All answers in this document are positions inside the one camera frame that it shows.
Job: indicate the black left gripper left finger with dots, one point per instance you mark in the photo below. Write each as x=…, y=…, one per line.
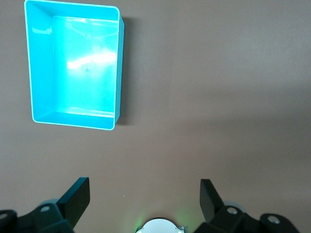
x=75, y=201

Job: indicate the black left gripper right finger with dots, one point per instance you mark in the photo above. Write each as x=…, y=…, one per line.
x=209, y=204

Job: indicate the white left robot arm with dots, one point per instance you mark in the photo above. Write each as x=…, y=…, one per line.
x=160, y=227

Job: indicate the brown table mat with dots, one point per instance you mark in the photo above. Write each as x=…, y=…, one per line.
x=194, y=97

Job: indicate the turquoise plastic bin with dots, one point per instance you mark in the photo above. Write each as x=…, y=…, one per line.
x=85, y=72

